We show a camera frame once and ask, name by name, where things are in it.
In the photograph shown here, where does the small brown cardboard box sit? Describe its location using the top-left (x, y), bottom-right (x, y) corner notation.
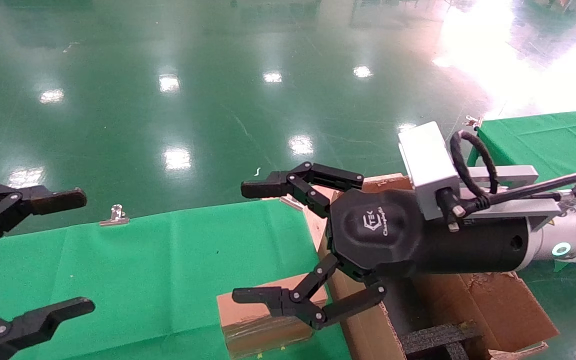
top-left (216, 272), bottom-right (329, 359)

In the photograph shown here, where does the black foam insert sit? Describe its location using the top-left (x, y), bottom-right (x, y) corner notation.
top-left (400, 322), bottom-right (484, 360)

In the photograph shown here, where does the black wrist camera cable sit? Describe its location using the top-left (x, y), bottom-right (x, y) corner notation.
top-left (449, 130), bottom-right (576, 217)

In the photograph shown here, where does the green tablecloth on side table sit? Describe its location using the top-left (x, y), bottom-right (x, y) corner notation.
top-left (467, 107), bottom-right (576, 273)

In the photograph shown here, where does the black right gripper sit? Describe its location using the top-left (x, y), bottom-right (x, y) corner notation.
top-left (232, 161), bottom-right (532, 331)

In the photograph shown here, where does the torn brown cardboard carton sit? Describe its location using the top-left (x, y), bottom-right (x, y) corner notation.
top-left (303, 172), bottom-right (560, 360)

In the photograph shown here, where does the green tablecloth with carton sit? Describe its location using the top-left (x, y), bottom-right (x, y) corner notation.
top-left (0, 199), bottom-right (354, 360)

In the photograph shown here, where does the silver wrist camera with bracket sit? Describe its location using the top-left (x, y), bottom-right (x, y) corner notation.
top-left (398, 121), bottom-right (576, 232)

